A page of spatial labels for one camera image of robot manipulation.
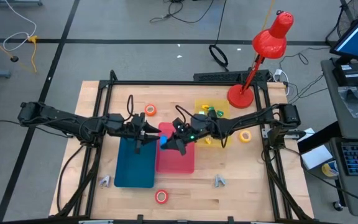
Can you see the black aluminium table frame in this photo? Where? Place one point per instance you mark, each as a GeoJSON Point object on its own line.
{"type": "Point", "coordinates": [182, 83]}

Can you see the white power adapter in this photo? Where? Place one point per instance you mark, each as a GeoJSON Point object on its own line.
{"type": "Point", "coordinates": [278, 73]}

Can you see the green white mini stapler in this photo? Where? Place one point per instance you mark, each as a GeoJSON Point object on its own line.
{"type": "Point", "coordinates": [219, 113]}

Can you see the black caster wheel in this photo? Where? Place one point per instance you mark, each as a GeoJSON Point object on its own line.
{"type": "Point", "coordinates": [337, 205]}

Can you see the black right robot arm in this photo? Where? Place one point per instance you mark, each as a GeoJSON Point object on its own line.
{"type": "Point", "coordinates": [250, 119]}

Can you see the yellow mini stapler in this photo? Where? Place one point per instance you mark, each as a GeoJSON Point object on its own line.
{"type": "Point", "coordinates": [205, 107]}
{"type": "Point", "coordinates": [208, 140]}

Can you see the red tape roll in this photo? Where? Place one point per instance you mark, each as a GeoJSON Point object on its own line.
{"type": "Point", "coordinates": [156, 196]}

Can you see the black mini computer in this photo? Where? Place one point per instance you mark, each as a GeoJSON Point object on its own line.
{"type": "Point", "coordinates": [350, 74]}

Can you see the black perforated bar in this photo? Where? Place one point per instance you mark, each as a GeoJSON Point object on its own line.
{"type": "Point", "coordinates": [216, 76]}

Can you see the clear plastic bag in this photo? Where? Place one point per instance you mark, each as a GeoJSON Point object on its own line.
{"type": "Point", "coordinates": [353, 104]}

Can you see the white cardboard box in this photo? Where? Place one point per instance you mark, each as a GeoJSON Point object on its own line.
{"type": "Point", "coordinates": [315, 157]}

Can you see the pink translucent plastic bin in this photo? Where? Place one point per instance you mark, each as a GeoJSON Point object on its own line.
{"type": "Point", "coordinates": [176, 161]}

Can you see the grey staple remover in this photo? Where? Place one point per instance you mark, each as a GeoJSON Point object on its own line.
{"type": "Point", "coordinates": [106, 179]}
{"type": "Point", "coordinates": [217, 180]}

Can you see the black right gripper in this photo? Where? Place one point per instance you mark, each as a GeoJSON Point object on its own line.
{"type": "Point", "coordinates": [194, 129]}

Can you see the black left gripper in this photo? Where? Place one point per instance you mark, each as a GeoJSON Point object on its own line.
{"type": "Point", "coordinates": [126, 127]}

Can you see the blue plastic bin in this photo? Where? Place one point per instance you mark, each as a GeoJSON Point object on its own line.
{"type": "Point", "coordinates": [135, 168]}

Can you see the orange tape roll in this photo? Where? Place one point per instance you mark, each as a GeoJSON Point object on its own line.
{"type": "Point", "coordinates": [146, 109]}

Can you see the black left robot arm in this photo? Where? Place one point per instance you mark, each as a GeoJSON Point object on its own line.
{"type": "Point", "coordinates": [57, 119]}

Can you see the yellow translucent plastic bin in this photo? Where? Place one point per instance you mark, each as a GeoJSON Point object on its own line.
{"type": "Point", "coordinates": [227, 107]}

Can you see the black floor fan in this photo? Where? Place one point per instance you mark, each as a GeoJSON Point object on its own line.
{"type": "Point", "coordinates": [343, 18]}

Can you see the red desk lamp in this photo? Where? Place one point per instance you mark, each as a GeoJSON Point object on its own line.
{"type": "Point", "coordinates": [270, 42]}

